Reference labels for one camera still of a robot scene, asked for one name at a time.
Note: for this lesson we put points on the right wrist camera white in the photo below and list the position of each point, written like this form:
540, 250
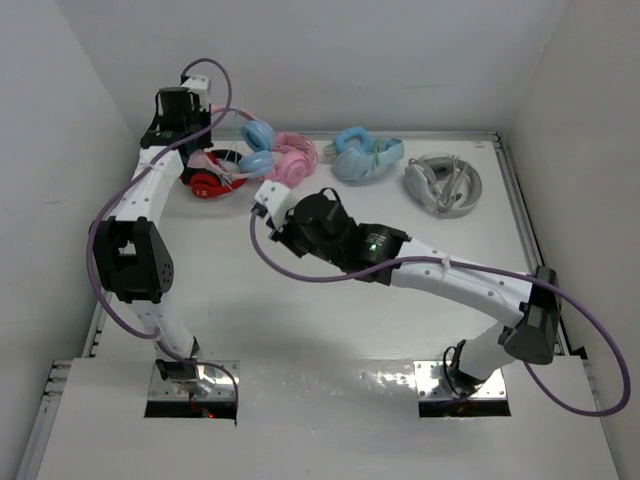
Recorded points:
277, 200

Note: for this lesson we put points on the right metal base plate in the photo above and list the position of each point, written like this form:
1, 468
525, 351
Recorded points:
431, 384

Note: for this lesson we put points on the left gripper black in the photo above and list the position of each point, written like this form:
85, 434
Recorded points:
203, 140

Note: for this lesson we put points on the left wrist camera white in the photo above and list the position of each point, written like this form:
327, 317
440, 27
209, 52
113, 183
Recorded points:
199, 85

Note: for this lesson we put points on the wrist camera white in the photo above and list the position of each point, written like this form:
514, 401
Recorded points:
199, 85
277, 200

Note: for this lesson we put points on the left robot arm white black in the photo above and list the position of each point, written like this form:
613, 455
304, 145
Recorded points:
131, 257

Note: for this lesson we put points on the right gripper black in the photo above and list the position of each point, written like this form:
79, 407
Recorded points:
283, 236

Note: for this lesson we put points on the metal base plate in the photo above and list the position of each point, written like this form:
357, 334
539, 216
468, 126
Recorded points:
208, 381
431, 384

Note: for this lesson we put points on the red black headphones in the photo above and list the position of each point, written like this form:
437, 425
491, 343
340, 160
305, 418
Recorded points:
211, 174

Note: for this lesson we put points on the grey white headphones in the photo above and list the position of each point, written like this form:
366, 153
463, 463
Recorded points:
444, 184

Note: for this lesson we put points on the light blue headphones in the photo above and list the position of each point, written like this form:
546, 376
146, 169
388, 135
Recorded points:
354, 154

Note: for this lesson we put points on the blue pink cat-ear headphones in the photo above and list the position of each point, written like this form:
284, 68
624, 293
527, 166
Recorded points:
259, 138

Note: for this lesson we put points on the pink gaming headphones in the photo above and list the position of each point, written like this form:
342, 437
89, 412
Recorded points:
295, 158

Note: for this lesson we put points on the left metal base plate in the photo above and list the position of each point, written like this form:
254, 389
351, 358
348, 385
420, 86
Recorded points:
208, 381

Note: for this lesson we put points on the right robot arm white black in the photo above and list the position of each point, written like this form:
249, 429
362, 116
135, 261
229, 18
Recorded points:
526, 315

